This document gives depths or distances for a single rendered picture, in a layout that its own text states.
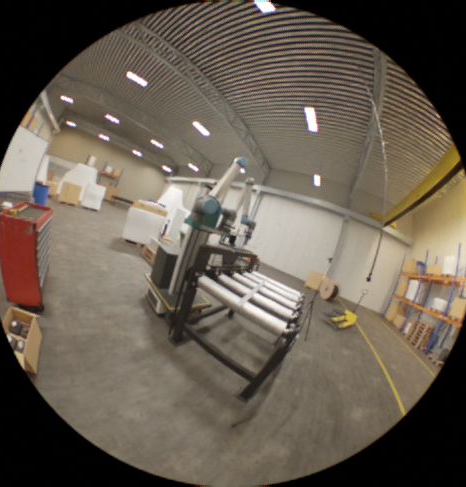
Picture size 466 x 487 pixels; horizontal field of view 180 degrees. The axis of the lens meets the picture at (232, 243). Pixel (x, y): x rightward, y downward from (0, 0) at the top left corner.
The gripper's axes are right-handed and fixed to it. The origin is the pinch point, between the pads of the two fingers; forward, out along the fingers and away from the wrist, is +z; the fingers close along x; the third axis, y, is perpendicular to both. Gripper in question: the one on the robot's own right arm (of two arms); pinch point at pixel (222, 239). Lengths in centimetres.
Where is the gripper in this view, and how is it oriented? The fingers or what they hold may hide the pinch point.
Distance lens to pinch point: 159.2
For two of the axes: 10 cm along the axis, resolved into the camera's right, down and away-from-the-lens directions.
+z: -3.6, 9.3, 0.7
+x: -5.0, -1.3, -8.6
